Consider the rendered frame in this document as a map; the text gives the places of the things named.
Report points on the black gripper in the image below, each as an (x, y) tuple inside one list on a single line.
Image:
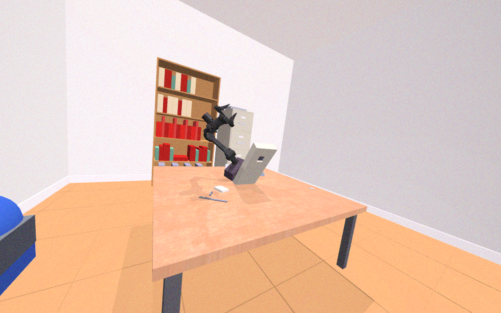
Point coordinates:
[(219, 110)]

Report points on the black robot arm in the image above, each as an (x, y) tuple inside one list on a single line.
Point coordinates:
[(209, 131)]

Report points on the beige service panel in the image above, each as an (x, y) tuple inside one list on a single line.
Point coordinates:
[(254, 163)]

